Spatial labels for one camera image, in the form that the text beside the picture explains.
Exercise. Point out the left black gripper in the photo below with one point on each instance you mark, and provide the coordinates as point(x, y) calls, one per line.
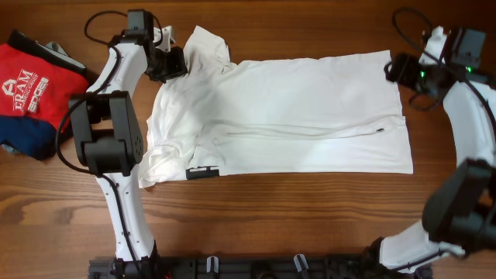
point(170, 67)

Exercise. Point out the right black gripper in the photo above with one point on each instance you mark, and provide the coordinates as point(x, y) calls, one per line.
point(400, 70)

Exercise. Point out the white t-shirt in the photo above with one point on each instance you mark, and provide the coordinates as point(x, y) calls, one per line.
point(304, 115)

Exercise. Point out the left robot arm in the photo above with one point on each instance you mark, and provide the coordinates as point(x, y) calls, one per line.
point(109, 146)

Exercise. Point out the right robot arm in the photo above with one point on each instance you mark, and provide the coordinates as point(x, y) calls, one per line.
point(454, 222)

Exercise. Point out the grey folded garment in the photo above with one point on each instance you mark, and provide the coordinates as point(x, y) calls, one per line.
point(57, 48)

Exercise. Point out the red folded shirt with logo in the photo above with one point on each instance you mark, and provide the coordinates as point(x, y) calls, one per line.
point(36, 88)

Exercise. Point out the black folded garment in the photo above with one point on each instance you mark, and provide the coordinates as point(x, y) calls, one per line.
point(22, 42)

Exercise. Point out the navy blue folded garment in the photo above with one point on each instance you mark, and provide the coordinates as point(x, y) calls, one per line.
point(37, 134)

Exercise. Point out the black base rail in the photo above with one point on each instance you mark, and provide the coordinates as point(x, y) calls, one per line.
point(330, 267)

